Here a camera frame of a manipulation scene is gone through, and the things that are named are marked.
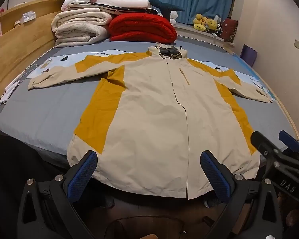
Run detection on cream fleece folded blanket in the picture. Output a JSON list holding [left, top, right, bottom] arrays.
[[51, 7, 114, 48]]

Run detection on navy trimmed folded quilt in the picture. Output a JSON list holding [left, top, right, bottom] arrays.
[[72, 2, 158, 15]]

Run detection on yellow plush toy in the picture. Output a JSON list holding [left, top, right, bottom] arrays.
[[193, 13, 207, 32], [206, 17, 219, 33]]

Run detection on red folded blanket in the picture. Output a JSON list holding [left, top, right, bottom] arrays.
[[108, 14, 178, 43]]

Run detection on dark red cushion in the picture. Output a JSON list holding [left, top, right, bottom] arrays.
[[220, 18, 239, 42]]

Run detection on white plush toy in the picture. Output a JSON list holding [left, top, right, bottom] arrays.
[[169, 10, 179, 25]]

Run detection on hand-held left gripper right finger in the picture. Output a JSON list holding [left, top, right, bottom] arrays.
[[200, 150, 284, 239]]

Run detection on purple bag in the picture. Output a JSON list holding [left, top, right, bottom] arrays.
[[240, 44, 258, 67]]

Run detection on beige and yellow jacket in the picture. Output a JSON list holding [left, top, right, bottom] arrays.
[[27, 42, 274, 200]]

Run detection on light blue printed cloth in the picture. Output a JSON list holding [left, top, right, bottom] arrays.
[[27, 51, 274, 102]]

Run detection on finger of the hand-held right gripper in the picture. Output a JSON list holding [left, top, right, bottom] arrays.
[[278, 130, 299, 159], [250, 131, 299, 171]]

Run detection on tissue box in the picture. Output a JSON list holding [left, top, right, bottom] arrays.
[[21, 11, 36, 22]]

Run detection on white papers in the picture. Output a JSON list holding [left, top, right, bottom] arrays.
[[0, 82, 22, 105]]

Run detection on white folded quilt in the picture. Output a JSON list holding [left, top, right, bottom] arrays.
[[96, 0, 150, 9]]

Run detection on person's black clothing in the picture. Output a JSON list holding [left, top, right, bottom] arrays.
[[0, 132, 73, 239]]

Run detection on wooden headboard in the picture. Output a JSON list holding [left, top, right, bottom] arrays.
[[0, 0, 73, 105]]

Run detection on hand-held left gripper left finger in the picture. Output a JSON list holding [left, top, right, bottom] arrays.
[[17, 150, 99, 239]]

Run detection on grey striped shoe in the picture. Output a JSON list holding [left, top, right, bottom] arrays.
[[100, 195, 115, 209], [203, 193, 220, 208]]

